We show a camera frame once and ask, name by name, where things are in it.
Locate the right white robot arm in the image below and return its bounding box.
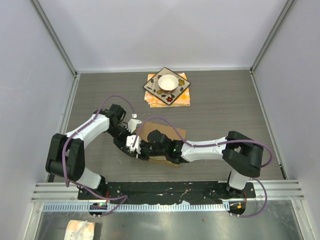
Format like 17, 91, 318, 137
135, 130, 264, 198

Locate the white ceramic bowl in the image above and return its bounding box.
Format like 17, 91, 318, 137
158, 74, 179, 93

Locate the aluminium frame rail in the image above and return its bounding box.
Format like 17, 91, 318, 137
30, 181, 83, 203

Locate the purple cable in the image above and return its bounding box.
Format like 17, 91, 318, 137
132, 115, 274, 218
62, 94, 137, 217

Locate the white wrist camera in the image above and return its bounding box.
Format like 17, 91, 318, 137
125, 135, 141, 154
127, 113, 142, 133

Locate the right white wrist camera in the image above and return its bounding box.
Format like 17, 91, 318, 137
125, 135, 141, 154

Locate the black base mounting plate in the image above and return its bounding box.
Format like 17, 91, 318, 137
77, 181, 256, 205

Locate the white slotted cable duct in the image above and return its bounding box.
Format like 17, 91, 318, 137
42, 201, 230, 213

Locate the square floral ceramic plate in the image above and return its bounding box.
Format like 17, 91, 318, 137
142, 66, 192, 106

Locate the brown cardboard express box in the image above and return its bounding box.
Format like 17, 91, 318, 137
139, 122, 187, 168

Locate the orange checkered folded cloth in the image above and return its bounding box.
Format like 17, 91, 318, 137
143, 72, 192, 108

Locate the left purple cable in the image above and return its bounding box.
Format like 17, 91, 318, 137
62, 94, 137, 217

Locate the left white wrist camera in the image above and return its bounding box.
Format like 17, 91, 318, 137
127, 113, 142, 133

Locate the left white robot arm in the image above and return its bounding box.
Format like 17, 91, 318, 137
45, 104, 142, 200

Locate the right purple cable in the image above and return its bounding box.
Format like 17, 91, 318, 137
132, 115, 274, 218

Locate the white orange paper packet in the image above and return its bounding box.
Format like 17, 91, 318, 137
64, 220, 96, 240

